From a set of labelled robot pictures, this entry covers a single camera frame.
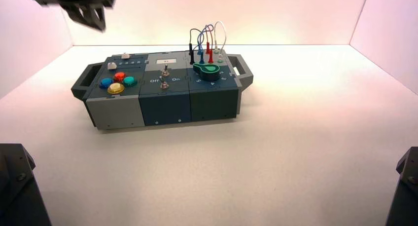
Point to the green rotary pointer knob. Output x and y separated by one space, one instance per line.
207 72

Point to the yellow dome push button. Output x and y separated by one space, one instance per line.
116 88

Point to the grey and blue control box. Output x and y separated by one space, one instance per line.
163 103

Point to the large white slider knob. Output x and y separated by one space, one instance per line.
112 66

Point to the small white slider knob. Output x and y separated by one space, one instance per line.
125 56

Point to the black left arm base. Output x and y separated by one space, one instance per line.
16 192

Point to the metal toggle switch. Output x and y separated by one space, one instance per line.
165 71
163 84

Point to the green dome push button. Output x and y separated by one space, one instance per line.
130 81

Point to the white rectangular label plate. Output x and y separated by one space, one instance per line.
166 61

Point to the red dome push button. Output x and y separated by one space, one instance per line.
119 76

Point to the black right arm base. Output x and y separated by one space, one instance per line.
406 192

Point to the blue dome push button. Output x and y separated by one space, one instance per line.
105 83

